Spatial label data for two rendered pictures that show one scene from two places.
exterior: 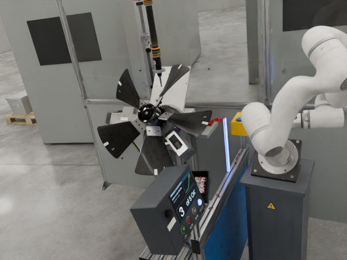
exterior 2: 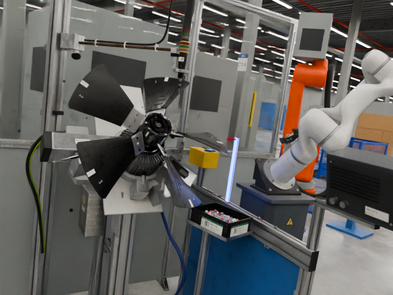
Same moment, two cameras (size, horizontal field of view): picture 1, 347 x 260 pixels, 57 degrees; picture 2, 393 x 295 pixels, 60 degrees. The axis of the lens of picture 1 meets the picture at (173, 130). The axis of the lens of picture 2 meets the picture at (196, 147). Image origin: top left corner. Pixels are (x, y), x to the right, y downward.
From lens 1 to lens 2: 1.61 m
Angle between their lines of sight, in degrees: 60
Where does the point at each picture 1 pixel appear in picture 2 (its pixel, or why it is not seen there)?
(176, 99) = not seen: hidden behind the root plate
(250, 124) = (326, 123)
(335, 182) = not seen: hidden behind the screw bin
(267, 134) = (350, 129)
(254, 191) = (279, 208)
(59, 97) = not seen: outside the picture
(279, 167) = (286, 183)
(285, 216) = (298, 230)
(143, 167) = (179, 197)
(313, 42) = (385, 58)
